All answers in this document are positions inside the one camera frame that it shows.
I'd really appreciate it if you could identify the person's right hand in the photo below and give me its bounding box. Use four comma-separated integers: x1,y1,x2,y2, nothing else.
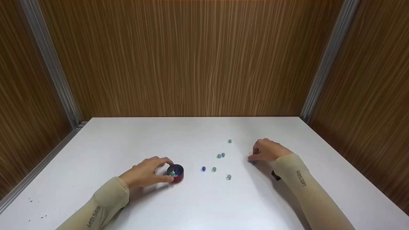
248,138,294,162

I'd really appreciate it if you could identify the person's left hand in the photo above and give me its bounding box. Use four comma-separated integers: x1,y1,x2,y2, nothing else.
119,156,175,189

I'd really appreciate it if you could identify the small red round cup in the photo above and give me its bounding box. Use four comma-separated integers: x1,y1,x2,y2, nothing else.
166,164,184,183

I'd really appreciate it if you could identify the person's right forearm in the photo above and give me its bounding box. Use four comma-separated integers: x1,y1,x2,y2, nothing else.
273,154,356,230

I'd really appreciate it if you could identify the person's left forearm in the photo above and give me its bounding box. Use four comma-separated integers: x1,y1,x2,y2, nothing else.
57,177,130,230

